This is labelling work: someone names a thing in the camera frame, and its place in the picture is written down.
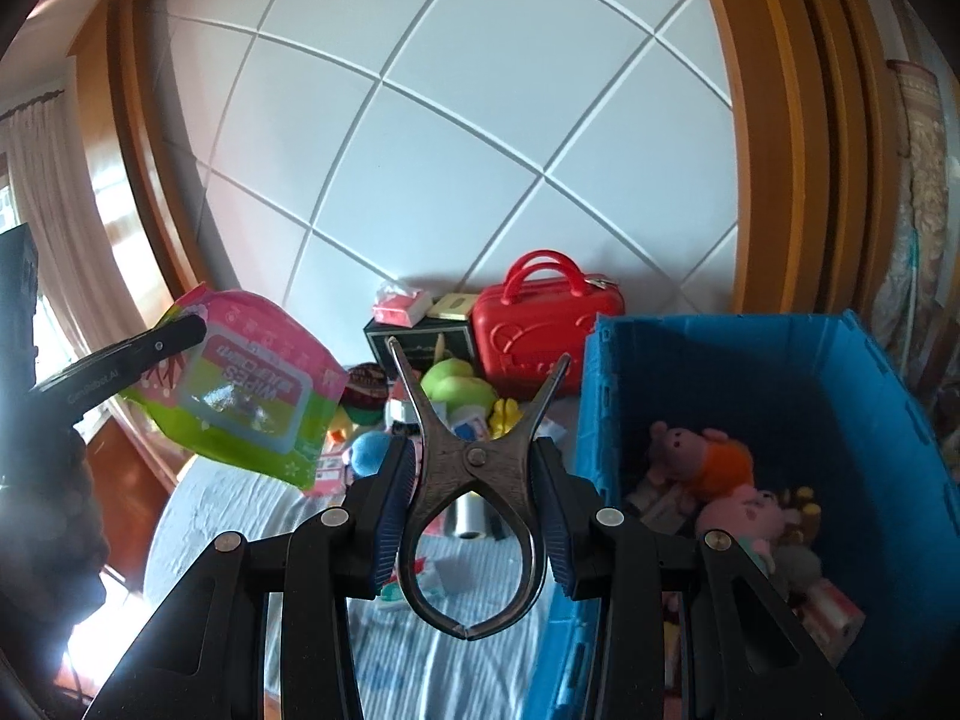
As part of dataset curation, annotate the orange dress pig plush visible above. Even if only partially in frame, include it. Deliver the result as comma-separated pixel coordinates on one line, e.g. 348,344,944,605
647,421,755,512

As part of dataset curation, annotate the pink green wipes pack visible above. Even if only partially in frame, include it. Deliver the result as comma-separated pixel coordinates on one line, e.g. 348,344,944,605
122,284,347,491

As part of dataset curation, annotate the large metal clip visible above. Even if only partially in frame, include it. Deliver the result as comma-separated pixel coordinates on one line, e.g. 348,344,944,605
387,338,569,640

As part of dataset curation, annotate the pink flower tissue pack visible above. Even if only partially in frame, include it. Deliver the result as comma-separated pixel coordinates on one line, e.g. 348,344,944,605
799,578,866,667

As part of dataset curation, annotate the person left hand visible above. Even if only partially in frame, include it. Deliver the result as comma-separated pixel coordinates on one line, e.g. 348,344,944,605
2,429,109,665

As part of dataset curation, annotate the beige curtain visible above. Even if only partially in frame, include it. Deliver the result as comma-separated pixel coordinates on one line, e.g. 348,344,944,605
2,91,148,380

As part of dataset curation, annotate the green dress pig plush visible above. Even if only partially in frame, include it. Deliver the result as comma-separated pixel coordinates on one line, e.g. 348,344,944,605
695,484,800,575

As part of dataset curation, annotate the blue plastic storage crate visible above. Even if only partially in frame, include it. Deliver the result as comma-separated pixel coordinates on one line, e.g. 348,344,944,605
524,314,958,718

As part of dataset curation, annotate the white lint roller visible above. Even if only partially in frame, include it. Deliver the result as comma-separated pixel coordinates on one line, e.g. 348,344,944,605
449,491,491,541

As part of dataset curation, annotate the yellow green plush toy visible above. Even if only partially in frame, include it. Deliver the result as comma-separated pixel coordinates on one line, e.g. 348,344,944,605
327,405,382,444

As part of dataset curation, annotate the yellow plastic clamp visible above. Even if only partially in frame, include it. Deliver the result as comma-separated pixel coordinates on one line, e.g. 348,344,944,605
488,398,523,439

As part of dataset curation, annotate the dark red knit hat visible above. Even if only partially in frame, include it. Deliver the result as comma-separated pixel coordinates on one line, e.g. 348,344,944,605
340,362,389,424

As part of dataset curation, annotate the blue label floss pack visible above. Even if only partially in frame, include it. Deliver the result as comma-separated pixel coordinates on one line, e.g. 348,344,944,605
449,405,490,442

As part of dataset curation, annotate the small pink tissue pack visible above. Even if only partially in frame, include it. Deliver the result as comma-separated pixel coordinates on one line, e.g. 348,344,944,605
371,284,433,328

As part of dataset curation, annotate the red bear mini suitcase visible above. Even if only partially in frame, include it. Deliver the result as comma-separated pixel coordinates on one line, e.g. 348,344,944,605
470,249,625,400

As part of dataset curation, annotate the black gift box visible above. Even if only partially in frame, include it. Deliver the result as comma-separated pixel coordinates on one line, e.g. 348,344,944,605
363,317,478,379

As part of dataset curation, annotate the yellow flat box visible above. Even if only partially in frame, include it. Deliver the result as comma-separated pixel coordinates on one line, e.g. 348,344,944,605
428,293,478,322

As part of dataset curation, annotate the rolled patterned carpet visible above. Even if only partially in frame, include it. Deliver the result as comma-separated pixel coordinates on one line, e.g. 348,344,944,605
871,60,949,380

